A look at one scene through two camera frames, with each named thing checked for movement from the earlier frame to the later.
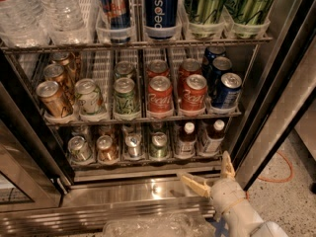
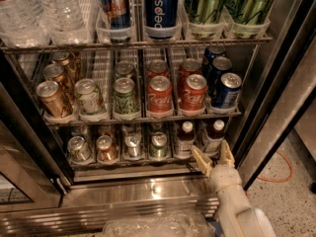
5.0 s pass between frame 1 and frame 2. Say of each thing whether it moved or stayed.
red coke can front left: stayed
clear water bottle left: stayed
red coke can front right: stayed
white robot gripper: moved
